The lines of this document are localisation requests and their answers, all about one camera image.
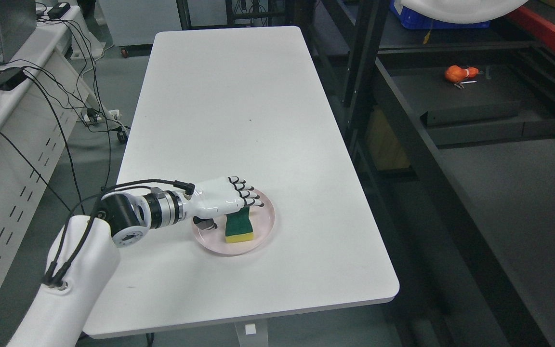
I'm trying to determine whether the red metal beam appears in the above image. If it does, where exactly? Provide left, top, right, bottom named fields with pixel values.
left=506, top=6, right=555, bottom=53

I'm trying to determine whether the white table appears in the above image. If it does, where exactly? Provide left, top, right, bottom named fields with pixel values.
left=83, top=26, right=400, bottom=339

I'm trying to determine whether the grey laptop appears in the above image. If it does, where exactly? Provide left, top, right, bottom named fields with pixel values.
left=0, top=0, right=37, bottom=63

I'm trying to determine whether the black metal shelving rack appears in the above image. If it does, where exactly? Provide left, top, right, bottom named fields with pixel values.
left=290, top=0, right=555, bottom=347

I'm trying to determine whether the blue plastic crate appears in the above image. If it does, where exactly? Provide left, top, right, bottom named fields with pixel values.
left=390, top=0, right=490, bottom=29

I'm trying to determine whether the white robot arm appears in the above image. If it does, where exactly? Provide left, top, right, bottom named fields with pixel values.
left=7, top=179, right=196, bottom=347

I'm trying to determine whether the orange object on shelf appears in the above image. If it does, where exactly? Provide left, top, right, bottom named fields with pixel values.
left=444, top=65, right=479, bottom=83

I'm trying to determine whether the white power strip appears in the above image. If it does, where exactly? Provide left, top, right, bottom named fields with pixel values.
left=77, top=108, right=120, bottom=125

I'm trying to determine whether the white curved cover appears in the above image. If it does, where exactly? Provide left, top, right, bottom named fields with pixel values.
left=396, top=0, right=526, bottom=24

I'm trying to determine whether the black power adapter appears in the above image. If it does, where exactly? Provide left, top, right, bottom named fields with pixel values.
left=46, top=2, right=71, bottom=20
left=0, top=67, right=28, bottom=92

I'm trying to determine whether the pink plate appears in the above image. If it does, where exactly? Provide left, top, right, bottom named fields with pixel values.
left=190, top=189, right=276, bottom=255

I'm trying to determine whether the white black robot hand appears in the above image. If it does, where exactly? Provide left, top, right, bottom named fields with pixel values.
left=181, top=176, right=264, bottom=230

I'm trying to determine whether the white side desk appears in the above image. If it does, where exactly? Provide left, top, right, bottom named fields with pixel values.
left=0, top=5, right=124, bottom=347

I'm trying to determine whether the green yellow sponge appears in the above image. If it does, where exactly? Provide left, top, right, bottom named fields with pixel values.
left=225, top=207, right=255, bottom=244

